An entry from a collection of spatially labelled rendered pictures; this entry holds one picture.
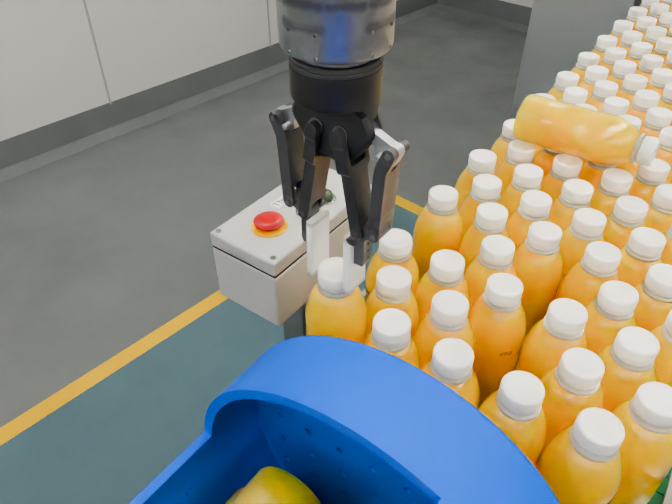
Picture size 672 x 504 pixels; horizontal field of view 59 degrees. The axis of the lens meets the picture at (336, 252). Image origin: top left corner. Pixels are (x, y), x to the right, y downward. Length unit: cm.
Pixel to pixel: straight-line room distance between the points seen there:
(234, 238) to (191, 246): 182
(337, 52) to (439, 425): 26
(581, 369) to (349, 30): 37
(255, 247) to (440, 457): 39
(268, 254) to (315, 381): 31
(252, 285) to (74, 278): 183
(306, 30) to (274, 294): 33
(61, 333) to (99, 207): 77
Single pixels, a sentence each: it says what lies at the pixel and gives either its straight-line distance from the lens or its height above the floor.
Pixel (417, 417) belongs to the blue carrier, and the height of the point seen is 123.
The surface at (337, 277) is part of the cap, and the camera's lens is 60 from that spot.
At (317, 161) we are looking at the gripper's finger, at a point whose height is 125.
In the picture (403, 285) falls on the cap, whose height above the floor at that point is 109.
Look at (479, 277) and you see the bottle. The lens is 72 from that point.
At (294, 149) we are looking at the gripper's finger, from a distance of 56.
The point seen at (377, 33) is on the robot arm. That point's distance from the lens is 46.
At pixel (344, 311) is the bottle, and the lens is 61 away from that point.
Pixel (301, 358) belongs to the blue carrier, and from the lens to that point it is 40.
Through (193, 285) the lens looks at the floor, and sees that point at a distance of 232.
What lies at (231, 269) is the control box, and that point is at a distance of 72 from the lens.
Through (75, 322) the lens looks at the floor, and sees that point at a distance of 231.
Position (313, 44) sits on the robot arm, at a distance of 45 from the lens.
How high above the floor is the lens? 152
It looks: 39 degrees down
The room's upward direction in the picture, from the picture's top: straight up
